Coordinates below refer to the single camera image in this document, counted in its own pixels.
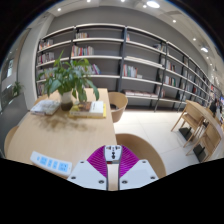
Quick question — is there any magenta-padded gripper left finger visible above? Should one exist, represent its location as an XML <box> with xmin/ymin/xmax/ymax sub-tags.
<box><xmin>66</xmin><ymin>145</ymin><xmax>108</xmax><ymax>191</ymax></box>

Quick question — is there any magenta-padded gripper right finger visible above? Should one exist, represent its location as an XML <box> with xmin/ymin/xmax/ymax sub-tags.
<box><xmin>118</xmin><ymin>145</ymin><xmax>159</xmax><ymax>191</ymax></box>

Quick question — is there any white power strip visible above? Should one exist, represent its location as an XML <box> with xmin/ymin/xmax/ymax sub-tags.
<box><xmin>29</xmin><ymin>150</ymin><xmax>73</xmax><ymax>177</ymax></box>

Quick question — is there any yellow book stack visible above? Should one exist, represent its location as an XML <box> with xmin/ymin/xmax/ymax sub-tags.
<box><xmin>68</xmin><ymin>100</ymin><xmax>108</xmax><ymax>119</ymax></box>

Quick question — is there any wooden side table set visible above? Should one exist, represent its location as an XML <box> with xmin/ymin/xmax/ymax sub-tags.
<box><xmin>170</xmin><ymin>99</ymin><xmax>224</xmax><ymax>163</ymax></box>

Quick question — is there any grey partition panel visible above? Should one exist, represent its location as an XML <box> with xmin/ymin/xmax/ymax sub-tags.
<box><xmin>0</xmin><ymin>94</ymin><xmax>29</xmax><ymax>148</ymax></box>

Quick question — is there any green potted plant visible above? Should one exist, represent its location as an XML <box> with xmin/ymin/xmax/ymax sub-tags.
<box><xmin>37</xmin><ymin>49</ymin><xmax>100</xmax><ymax>112</ymax></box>

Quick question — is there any person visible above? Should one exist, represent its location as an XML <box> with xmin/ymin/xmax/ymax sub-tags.
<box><xmin>209</xmin><ymin>98</ymin><xmax>219</xmax><ymax>116</ymax></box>

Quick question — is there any small green floor plant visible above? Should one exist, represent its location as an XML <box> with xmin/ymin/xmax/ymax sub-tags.
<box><xmin>11</xmin><ymin>80</ymin><xmax>24</xmax><ymax>98</ymax></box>

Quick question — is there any grey bookshelf unit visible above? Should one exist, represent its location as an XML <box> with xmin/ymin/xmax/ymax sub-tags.
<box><xmin>34</xmin><ymin>22</ymin><xmax>223</xmax><ymax>113</ymax></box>

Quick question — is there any ceiling lights group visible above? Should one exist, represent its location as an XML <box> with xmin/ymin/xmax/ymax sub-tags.
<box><xmin>54</xmin><ymin>0</ymin><xmax>211</xmax><ymax>54</ymax></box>

